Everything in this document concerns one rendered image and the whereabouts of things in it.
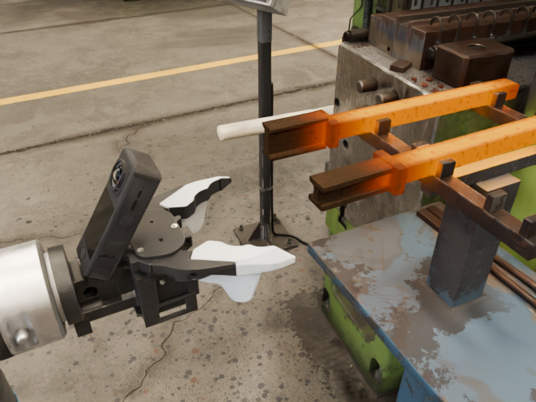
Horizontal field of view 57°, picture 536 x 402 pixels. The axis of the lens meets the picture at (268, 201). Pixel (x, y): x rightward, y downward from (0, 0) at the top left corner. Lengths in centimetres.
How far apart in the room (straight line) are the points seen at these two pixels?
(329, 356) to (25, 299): 127
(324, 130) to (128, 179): 32
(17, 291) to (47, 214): 192
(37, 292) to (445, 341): 54
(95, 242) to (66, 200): 197
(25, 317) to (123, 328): 132
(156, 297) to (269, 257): 11
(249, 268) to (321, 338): 124
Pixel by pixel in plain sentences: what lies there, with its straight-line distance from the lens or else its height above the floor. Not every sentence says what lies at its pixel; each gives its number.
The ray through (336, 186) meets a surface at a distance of 52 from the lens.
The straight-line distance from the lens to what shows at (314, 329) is 168.
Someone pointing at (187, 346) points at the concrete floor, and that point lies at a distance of 165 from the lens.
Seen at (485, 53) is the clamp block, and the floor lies 98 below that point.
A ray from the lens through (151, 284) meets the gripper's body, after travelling 46.
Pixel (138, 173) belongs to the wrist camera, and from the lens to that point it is 40.
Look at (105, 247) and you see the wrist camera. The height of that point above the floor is 101.
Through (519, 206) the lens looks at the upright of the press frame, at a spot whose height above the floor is 68.
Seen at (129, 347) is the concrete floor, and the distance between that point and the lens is 169.
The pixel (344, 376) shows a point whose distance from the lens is 158.
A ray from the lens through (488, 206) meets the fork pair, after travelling 56.
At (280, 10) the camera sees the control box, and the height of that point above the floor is 94.
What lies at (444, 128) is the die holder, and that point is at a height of 86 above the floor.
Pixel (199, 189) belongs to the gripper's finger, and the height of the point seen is 99.
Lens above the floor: 127
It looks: 35 degrees down
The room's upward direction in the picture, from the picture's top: straight up
